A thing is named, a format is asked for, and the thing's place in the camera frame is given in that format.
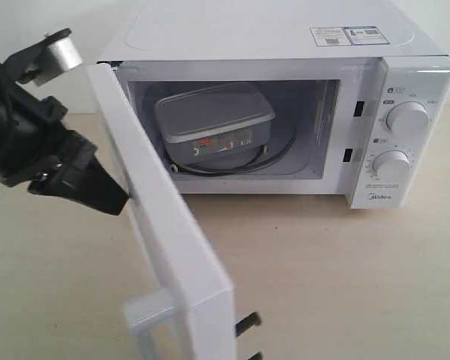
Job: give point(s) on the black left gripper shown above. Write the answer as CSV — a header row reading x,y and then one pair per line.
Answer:
x,y
37,148

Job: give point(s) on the clear plastic lidded container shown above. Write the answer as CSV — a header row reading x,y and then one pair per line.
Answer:
x,y
214,122

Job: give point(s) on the white microwave door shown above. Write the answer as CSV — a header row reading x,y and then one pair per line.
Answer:
x,y
194,294

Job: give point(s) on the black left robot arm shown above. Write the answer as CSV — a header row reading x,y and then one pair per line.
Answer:
x,y
39,149

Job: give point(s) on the white Midea microwave oven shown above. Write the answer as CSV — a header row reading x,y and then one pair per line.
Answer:
x,y
330,103

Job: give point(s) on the white label sticker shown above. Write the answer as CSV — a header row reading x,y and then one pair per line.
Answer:
x,y
330,37

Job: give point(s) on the lower white timer knob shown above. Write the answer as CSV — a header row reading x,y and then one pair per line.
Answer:
x,y
391,166

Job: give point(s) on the blue label sticker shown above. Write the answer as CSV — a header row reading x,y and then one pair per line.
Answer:
x,y
365,35

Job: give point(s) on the upper white control knob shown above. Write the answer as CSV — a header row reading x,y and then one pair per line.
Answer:
x,y
408,119

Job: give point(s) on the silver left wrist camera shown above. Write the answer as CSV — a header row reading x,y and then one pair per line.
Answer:
x,y
56,59

